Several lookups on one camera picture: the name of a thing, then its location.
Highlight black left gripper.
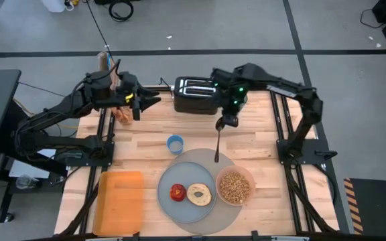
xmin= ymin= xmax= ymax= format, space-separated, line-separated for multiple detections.
xmin=117 ymin=85 xmax=162 ymax=121

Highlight orange plastic bagel bag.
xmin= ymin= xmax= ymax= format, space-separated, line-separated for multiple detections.
xmin=111 ymin=106 xmax=135 ymax=125

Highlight metal spoon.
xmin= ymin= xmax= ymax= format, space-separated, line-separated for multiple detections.
xmin=214 ymin=116 xmax=226 ymax=164

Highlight plain bagel half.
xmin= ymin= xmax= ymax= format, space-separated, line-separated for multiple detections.
xmin=186 ymin=182 xmax=212 ymax=207

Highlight black two-slot toaster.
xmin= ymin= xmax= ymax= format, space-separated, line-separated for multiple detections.
xmin=172 ymin=76 xmax=222 ymax=116

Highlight pink bowl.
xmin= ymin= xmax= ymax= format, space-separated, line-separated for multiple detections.
xmin=215 ymin=164 xmax=257 ymax=206

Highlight blue cup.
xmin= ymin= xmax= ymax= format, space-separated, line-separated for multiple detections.
xmin=166 ymin=135 xmax=185 ymax=155

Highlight cereal rings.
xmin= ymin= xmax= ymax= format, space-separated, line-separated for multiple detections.
xmin=219 ymin=171 xmax=251 ymax=204

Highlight round grey placemat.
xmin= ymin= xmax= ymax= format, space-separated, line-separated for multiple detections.
xmin=164 ymin=148 xmax=244 ymax=235

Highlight grey plate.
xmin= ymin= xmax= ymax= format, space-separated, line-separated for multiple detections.
xmin=157 ymin=161 xmax=217 ymax=224

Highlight orange tray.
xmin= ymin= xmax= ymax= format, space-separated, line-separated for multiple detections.
xmin=92 ymin=171 xmax=145 ymax=237

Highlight white bucket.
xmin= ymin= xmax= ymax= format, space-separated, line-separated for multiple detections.
xmin=41 ymin=0 xmax=67 ymax=13

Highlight white paper sheet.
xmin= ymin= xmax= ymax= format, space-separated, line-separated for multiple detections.
xmin=8 ymin=149 xmax=56 ymax=178

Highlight clear plastic bag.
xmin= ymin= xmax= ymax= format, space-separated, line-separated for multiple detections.
xmin=15 ymin=173 xmax=43 ymax=190

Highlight black hazard striped floor mat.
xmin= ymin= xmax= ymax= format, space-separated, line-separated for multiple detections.
xmin=343 ymin=177 xmax=386 ymax=235

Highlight black toaster power cord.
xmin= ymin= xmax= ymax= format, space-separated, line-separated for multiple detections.
xmin=159 ymin=77 xmax=176 ymax=98

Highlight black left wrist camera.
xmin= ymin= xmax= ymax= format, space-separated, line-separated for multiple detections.
xmin=116 ymin=71 xmax=139 ymax=88

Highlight coiled black cable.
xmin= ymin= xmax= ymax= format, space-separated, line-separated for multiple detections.
xmin=108 ymin=0 xmax=135 ymax=23

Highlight thin black hanging cable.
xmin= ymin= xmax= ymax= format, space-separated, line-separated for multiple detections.
xmin=85 ymin=0 xmax=115 ymax=63

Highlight black table rail frame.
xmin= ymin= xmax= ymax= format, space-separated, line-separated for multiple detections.
xmin=21 ymin=85 xmax=386 ymax=241

